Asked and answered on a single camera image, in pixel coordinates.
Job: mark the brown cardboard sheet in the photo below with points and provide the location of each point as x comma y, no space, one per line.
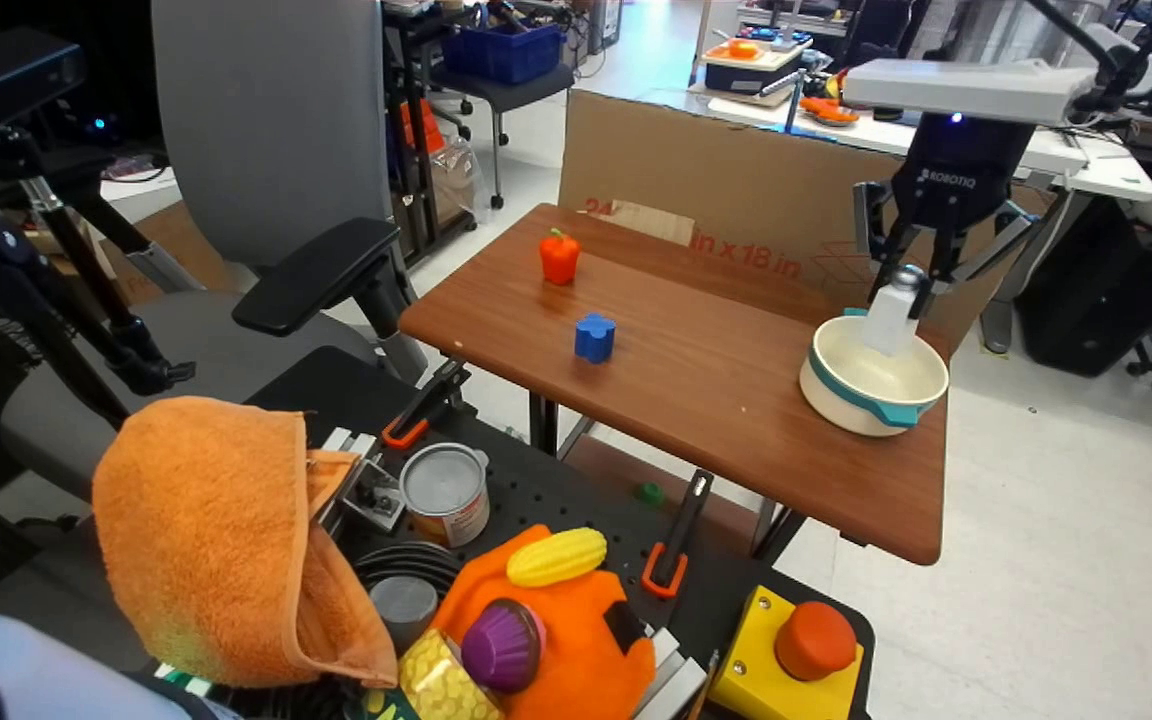
722,188

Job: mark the black office chair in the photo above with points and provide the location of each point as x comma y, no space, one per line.
275,129

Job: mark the black camera tripod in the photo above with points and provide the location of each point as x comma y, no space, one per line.
51,277

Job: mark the purple toy cupcake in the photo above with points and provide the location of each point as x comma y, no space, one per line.
502,651

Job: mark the yellow toy corn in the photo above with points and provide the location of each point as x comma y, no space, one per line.
559,559

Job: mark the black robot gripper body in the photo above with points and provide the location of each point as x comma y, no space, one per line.
959,171

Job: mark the white standing desk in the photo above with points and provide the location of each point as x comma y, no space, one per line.
1030,96

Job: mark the yellow box orange button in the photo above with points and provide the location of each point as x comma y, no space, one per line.
788,661

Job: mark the wooden table top desk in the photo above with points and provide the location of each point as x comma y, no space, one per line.
706,369

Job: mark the orange toy bell pepper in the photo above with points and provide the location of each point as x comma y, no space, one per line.
559,257

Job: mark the black orange clamp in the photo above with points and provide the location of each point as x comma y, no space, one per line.
665,560
417,414

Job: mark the peaches tin can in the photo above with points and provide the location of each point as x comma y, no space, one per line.
447,494

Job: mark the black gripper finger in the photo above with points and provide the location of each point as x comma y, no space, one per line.
883,230
961,257

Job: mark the orange cloth towel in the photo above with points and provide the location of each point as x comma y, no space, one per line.
208,542

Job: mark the blue cube block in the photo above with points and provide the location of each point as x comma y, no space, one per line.
595,337

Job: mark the white bowl teal rim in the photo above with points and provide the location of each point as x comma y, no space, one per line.
861,388

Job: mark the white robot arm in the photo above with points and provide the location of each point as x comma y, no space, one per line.
1123,69

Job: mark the white plastic bottle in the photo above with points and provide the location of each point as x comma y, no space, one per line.
884,321

